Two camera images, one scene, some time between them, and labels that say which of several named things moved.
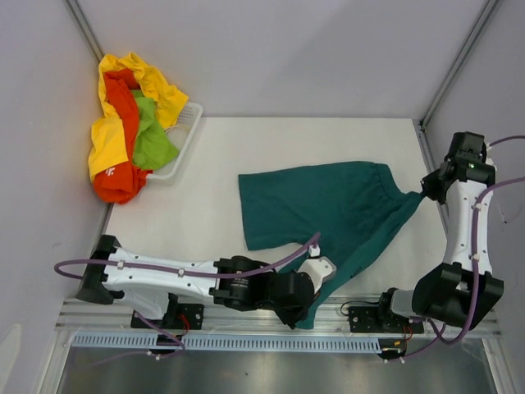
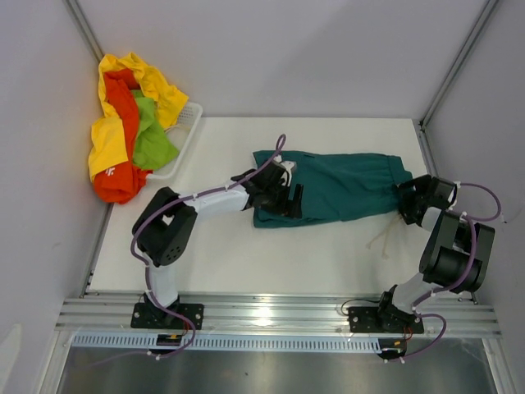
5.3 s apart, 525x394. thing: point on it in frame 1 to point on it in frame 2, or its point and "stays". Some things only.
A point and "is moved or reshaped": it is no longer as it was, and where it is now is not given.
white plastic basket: x=180 y=135 stays
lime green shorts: x=153 y=148 stays
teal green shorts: x=355 y=209 is moved or reshaped
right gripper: x=429 y=186 to x=421 y=183
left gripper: x=292 y=318 to x=283 y=208
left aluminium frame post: x=80 y=19 stays
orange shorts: x=121 y=183 stays
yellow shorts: x=107 y=142 stays
